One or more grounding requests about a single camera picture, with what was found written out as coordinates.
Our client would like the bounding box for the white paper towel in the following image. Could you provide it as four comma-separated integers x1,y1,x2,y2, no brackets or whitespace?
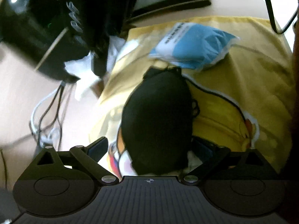
64,36,126,101

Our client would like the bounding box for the wooden speaker stand leg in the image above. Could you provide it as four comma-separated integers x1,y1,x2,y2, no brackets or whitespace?
90,80,105,99

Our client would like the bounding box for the black round speaker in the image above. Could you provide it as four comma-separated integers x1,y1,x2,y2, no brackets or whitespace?
1,0,89,83

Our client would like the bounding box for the yellow cartoon printed cloth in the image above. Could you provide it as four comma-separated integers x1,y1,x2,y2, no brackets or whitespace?
90,16,295,178

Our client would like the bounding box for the blue wipes packet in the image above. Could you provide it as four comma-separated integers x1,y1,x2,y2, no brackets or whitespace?
149,22,240,71

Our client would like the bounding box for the black cable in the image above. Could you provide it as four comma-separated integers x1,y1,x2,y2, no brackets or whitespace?
0,83,66,187

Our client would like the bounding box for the white cable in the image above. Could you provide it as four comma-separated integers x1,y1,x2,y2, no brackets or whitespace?
29,91,61,145

